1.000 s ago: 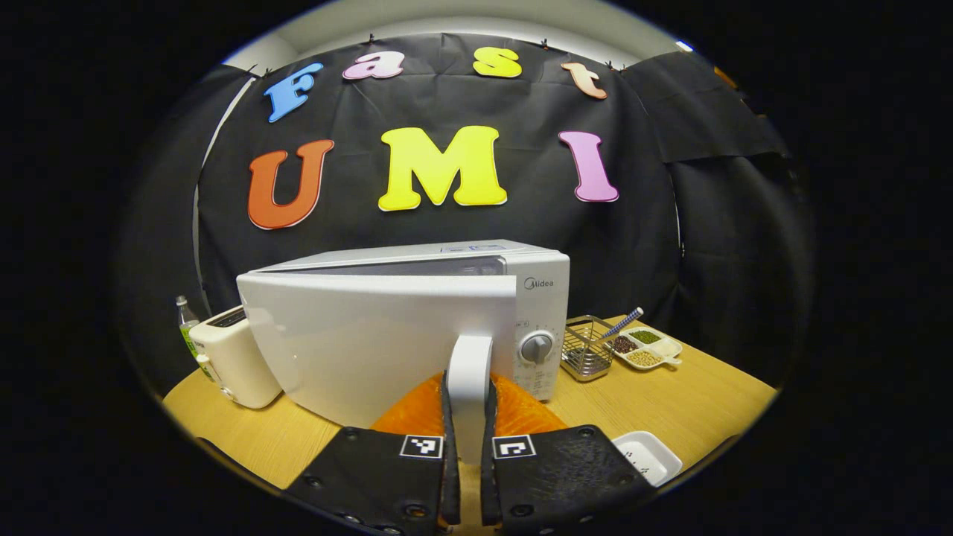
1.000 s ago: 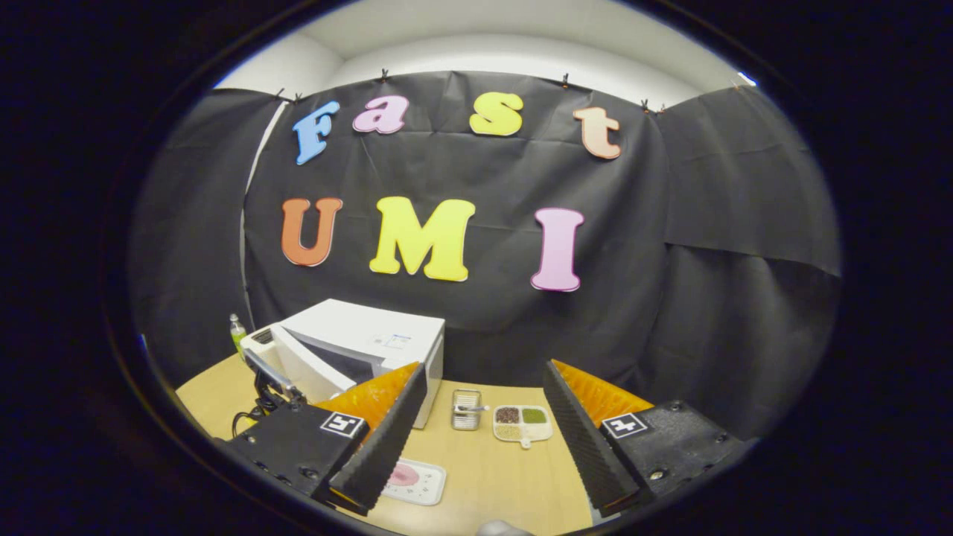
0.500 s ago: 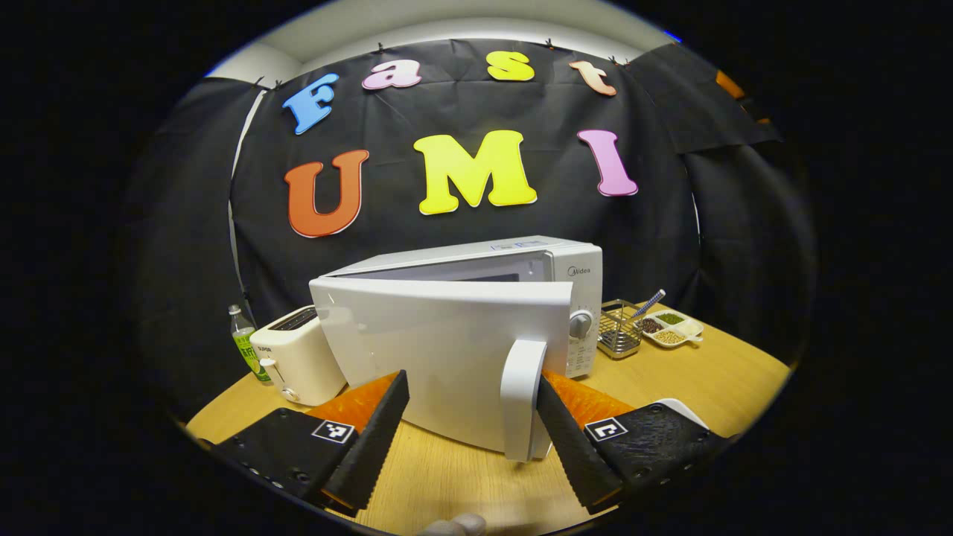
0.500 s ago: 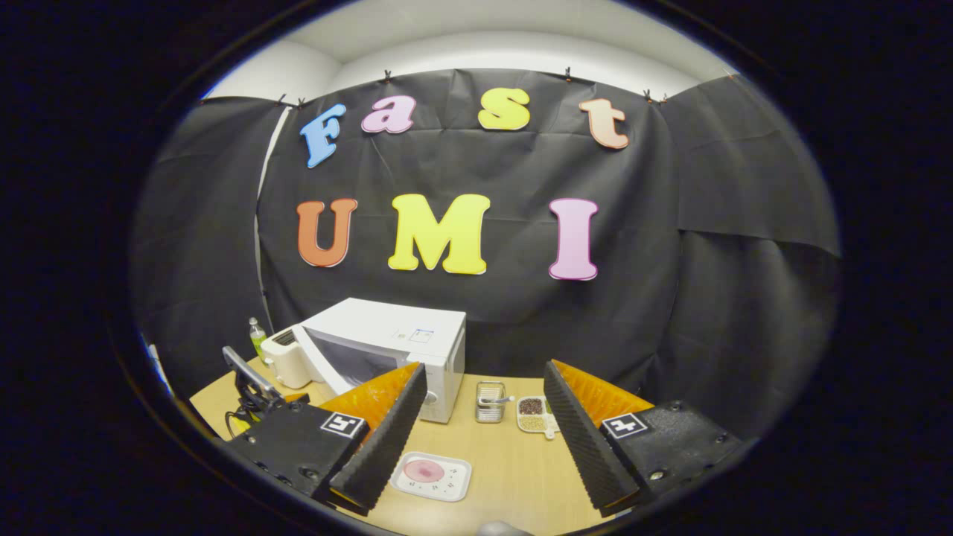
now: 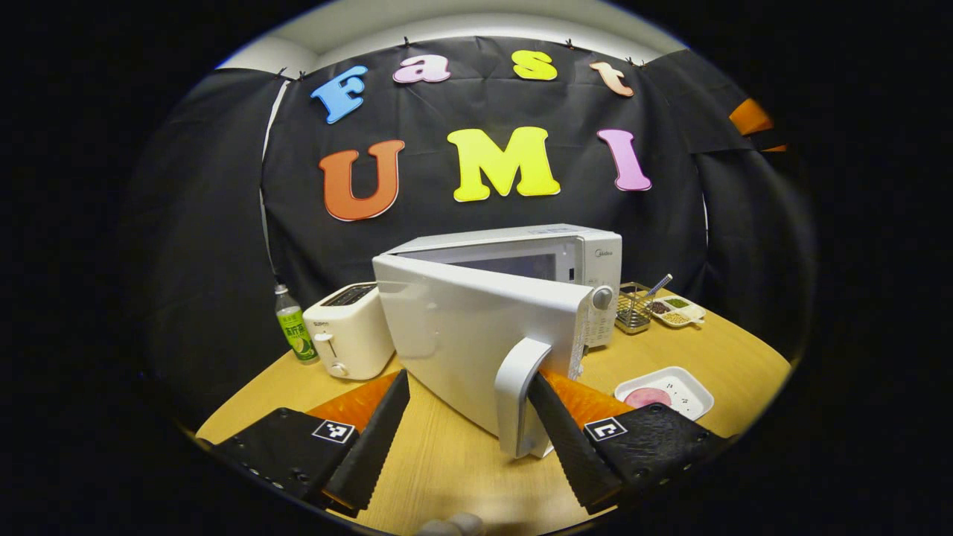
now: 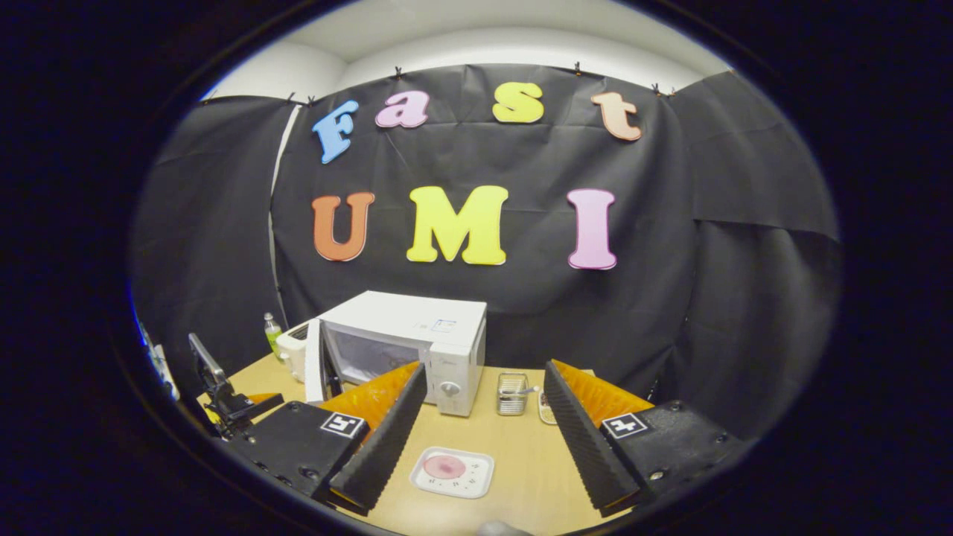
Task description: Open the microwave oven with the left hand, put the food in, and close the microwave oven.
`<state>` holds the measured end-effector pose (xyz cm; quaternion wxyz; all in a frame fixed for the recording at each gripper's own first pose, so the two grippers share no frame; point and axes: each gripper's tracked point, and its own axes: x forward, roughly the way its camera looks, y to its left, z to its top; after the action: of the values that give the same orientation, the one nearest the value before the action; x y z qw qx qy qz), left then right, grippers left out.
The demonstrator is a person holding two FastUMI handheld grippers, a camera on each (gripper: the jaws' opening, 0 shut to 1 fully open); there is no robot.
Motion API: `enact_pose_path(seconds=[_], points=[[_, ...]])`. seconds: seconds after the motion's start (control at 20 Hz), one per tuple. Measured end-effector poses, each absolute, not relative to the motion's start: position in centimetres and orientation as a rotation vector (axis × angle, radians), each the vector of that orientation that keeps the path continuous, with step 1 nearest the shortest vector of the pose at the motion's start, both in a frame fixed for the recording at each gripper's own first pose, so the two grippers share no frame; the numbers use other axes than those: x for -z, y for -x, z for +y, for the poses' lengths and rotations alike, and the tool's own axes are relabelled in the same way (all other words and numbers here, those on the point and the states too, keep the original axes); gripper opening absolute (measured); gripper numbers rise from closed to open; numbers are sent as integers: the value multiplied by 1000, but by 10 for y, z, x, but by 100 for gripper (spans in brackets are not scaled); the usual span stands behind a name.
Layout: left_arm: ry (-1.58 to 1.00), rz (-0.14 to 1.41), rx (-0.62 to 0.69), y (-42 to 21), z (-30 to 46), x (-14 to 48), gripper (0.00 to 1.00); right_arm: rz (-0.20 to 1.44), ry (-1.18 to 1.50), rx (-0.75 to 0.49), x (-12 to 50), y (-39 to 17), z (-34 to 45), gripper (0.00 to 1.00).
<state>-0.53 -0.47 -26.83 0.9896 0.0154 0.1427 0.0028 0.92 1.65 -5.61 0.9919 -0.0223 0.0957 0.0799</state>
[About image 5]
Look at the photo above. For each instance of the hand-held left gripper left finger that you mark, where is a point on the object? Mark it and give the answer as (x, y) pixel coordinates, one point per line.
(372, 447)

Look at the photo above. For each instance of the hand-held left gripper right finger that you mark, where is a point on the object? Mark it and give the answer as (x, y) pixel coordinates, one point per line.
(573, 454)

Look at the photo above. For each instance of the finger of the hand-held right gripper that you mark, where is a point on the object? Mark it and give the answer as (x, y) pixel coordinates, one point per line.
(750, 117)

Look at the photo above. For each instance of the pink ham slice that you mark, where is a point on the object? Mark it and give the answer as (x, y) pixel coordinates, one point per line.
(646, 397)

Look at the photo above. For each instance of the white square cherry plate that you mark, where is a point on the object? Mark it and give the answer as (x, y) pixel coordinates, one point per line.
(685, 394)

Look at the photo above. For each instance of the white microwave oven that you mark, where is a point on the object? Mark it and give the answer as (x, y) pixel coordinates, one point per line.
(461, 327)

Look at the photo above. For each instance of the white toaster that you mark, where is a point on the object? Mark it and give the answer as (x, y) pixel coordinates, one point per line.
(350, 335)

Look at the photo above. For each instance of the green drink bottle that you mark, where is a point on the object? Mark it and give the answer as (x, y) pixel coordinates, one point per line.
(296, 331)

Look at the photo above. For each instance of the white divided bean dish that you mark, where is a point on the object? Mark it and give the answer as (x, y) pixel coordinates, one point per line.
(677, 313)

